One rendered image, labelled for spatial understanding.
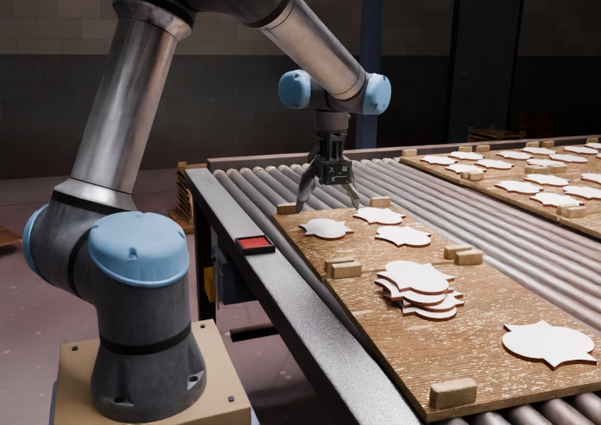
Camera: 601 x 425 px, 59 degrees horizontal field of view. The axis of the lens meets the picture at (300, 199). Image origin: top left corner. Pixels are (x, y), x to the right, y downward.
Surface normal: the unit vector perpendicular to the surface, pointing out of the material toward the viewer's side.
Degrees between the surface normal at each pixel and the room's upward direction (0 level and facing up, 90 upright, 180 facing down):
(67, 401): 1
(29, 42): 90
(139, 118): 90
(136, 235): 8
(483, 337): 0
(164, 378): 74
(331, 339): 0
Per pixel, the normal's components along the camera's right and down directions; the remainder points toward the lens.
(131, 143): 0.78, 0.18
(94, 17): 0.36, 0.26
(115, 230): 0.12, -0.92
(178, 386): 0.70, -0.08
